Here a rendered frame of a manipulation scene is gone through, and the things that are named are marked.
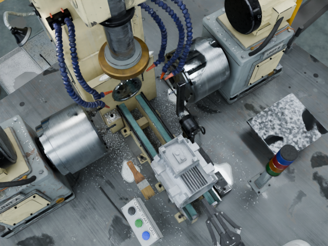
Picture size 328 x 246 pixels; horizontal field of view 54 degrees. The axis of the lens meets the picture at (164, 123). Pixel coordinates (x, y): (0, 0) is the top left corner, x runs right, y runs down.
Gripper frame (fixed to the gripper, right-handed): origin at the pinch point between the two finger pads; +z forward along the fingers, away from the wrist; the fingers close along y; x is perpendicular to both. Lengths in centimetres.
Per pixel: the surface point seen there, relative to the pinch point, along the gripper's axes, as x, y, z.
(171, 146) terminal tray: -5.3, -0.1, 25.8
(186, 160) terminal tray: -6.4, -1.6, 18.2
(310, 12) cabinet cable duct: 112, -194, 83
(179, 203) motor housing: -1.7, 8.6, 6.5
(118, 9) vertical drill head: -48, 0, 59
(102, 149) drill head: 1.1, 22.4, 40.1
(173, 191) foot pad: -3.3, 8.2, 11.3
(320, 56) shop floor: 110, -171, 45
